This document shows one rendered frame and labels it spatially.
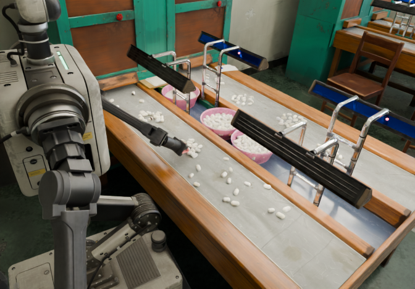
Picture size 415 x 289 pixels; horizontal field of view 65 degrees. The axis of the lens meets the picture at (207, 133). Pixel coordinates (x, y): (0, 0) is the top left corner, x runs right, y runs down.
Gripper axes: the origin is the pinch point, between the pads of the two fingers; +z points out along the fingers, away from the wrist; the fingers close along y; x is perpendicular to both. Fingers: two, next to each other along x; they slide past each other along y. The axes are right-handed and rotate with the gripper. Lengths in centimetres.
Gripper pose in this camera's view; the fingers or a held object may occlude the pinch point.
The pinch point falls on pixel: (187, 150)
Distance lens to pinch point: 175.5
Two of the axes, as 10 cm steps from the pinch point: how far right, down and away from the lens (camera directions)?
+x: -5.5, 8.3, 0.6
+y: -6.3, -4.6, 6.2
